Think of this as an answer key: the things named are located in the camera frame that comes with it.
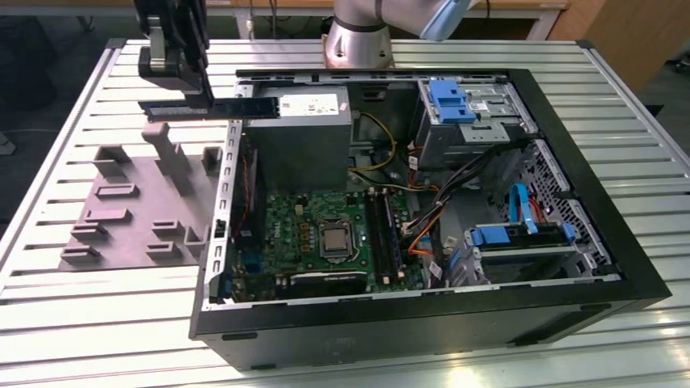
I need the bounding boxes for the metal socket cover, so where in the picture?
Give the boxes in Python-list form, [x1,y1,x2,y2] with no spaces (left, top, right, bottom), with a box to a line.
[317,218,357,263]

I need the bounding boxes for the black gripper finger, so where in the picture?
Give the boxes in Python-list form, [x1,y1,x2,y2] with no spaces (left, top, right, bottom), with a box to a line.
[138,18,217,119]
[167,28,212,96]

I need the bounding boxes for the wooden cabinet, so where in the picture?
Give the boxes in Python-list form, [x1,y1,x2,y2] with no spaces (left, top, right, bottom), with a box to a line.
[548,0,690,96]

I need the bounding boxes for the black open PC case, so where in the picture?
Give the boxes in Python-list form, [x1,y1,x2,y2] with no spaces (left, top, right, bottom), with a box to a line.
[188,67,673,371]

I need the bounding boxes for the blue flat data cable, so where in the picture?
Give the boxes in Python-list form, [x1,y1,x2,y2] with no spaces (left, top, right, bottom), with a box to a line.
[508,182,543,236]

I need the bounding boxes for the orange wire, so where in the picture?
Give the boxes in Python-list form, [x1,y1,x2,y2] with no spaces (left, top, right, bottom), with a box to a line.
[408,232,436,258]

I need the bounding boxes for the metal drive cage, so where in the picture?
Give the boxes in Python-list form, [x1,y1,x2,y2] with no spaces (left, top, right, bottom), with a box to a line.
[418,76,539,171]

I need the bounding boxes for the red wire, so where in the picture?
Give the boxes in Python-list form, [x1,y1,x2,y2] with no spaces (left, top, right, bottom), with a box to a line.
[241,155,256,215]

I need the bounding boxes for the black RAM slot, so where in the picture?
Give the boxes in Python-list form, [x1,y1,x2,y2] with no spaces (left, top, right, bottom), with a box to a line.
[365,188,393,285]

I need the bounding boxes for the yellow wire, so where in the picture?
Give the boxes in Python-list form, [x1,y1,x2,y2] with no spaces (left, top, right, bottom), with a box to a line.
[349,112,398,175]

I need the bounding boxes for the hard disk in blue carrier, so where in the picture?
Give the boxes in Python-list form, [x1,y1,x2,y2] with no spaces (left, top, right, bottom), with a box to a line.
[466,224,577,251]

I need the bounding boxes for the black cable bundle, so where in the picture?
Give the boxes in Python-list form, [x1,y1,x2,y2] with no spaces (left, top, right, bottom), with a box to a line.
[402,139,536,238]

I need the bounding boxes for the green motherboard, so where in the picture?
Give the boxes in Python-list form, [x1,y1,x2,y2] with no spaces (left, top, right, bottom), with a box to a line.
[232,188,428,302]

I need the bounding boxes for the silver CPU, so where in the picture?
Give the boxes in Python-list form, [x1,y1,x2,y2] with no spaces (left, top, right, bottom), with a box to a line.
[324,230,352,252]

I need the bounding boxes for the black graphics card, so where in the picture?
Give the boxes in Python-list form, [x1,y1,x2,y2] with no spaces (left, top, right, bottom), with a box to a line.
[274,270,369,301]

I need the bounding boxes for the blue plastic drive latch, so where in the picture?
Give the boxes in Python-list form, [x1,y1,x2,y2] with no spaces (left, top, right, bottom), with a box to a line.
[430,79,480,125]

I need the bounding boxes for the grey purple parts rack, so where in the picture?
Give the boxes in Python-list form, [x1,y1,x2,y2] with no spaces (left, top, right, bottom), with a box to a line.
[57,120,226,276]

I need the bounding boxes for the grey power supply unit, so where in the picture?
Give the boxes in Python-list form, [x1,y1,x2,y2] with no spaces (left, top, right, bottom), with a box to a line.
[245,86,356,193]

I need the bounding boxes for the wooden desk white legs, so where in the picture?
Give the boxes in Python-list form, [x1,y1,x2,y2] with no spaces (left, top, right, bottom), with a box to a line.
[184,0,573,41]

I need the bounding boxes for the dark RAM stick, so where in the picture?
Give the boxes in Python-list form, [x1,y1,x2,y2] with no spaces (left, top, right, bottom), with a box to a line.
[138,95,281,122]

